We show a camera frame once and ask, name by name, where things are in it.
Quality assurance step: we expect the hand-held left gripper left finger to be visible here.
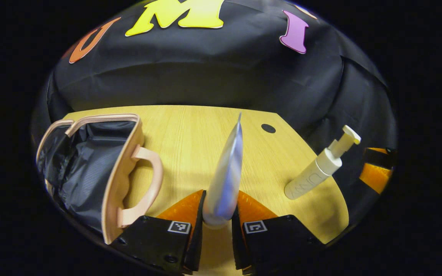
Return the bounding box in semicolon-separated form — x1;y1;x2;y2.
118;189;207;275

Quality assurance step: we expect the white skin care tube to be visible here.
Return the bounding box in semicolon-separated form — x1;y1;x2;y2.
202;112;244;227

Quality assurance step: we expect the white pump bottle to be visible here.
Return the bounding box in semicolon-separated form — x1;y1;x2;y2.
284;125;362;200

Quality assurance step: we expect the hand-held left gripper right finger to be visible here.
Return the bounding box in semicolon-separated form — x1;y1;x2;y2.
231;190;323;275

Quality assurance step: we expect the black backdrop cloth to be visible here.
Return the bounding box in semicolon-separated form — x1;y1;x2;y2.
31;0;398;230

